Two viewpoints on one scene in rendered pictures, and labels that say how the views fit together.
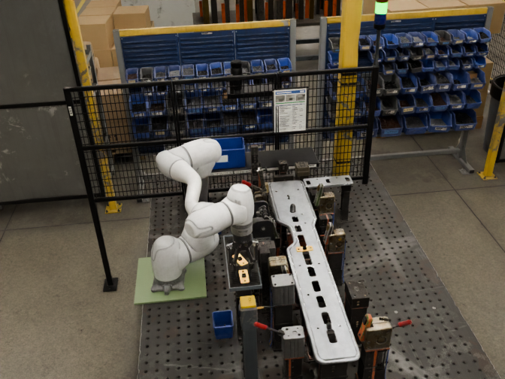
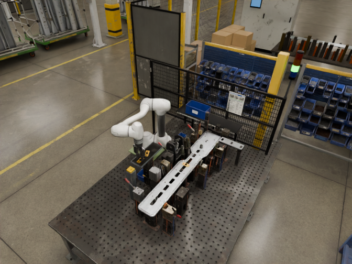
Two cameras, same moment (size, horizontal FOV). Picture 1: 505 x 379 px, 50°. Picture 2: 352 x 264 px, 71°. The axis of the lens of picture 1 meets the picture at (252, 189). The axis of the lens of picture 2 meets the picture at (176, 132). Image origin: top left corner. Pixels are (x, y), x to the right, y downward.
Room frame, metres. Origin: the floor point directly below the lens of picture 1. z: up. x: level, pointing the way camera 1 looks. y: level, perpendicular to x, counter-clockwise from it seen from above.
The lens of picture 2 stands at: (0.59, -1.30, 2.90)
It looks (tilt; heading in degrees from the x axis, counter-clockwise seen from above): 38 degrees down; 38
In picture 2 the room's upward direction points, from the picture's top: 2 degrees clockwise
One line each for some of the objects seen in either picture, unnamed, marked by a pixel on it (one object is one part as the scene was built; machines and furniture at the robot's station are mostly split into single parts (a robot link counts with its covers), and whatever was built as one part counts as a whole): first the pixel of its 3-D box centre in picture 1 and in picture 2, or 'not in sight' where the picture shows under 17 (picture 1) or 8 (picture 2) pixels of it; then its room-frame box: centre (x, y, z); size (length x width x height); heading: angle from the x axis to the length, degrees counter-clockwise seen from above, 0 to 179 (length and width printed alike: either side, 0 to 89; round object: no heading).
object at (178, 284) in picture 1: (168, 278); not in sight; (2.26, 0.48, 0.74); 0.22 x 0.18 x 0.06; 1
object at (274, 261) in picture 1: (279, 290); (165, 175); (1.97, -0.11, 0.89); 0.13 x 0.11 x 0.38; 95
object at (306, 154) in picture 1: (246, 162); (207, 118); (3.03, 0.03, 1.02); 0.90 x 0.22 x 0.03; 95
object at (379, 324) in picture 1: (373, 353); (169, 220); (1.58, -0.49, 0.88); 0.15 x 0.11 x 0.36; 95
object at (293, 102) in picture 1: (289, 110); (235, 103); (3.17, -0.25, 1.30); 0.23 x 0.02 x 0.31; 95
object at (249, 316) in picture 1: (249, 341); (132, 185); (1.63, 0.04, 0.92); 0.08 x 0.08 x 0.44; 5
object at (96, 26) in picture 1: (121, 52); (233, 51); (6.89, 1.62, 0.52); 1.20 x 0.80 x 1.05; 3
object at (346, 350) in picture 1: (306, 252); (185, 166); (2.13, -0.26, 1.00); 1.38 x 0.22 x 0.02; 5
